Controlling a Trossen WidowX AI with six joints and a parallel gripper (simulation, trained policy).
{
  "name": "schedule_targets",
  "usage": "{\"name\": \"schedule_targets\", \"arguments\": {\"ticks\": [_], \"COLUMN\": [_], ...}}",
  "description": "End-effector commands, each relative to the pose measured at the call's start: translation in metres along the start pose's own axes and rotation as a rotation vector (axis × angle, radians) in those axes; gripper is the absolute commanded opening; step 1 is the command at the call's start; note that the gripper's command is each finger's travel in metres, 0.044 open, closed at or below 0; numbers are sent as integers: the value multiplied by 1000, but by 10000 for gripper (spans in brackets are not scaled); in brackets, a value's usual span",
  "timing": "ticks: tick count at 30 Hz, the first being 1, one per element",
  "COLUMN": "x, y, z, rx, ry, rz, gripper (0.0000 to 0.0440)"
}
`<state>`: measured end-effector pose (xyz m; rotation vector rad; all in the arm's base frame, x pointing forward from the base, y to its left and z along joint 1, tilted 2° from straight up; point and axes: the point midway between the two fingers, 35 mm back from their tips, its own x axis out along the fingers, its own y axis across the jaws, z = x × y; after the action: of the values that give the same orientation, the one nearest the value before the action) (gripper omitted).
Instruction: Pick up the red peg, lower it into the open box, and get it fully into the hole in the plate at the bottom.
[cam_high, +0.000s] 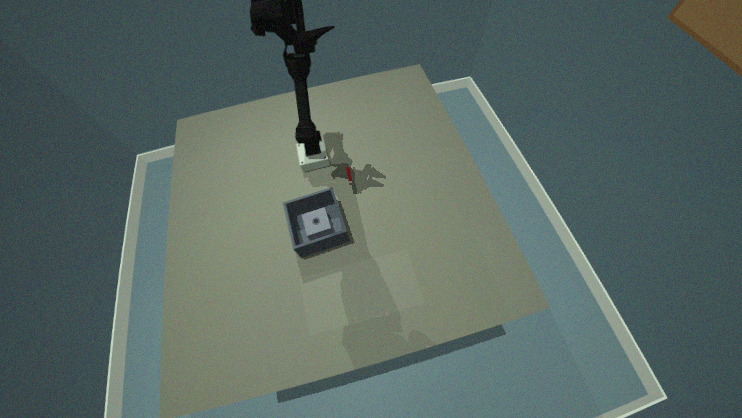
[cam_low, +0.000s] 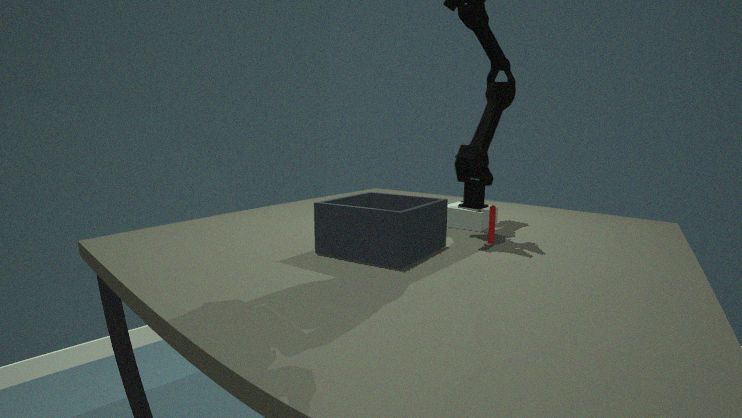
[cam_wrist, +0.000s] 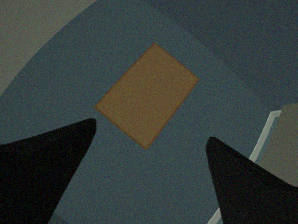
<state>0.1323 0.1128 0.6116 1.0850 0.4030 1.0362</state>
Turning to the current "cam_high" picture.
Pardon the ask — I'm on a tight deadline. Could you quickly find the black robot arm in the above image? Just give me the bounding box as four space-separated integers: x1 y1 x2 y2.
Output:
250 0 321 156

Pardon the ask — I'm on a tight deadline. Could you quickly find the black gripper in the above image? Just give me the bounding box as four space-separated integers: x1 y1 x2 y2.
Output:
285 0 334 54

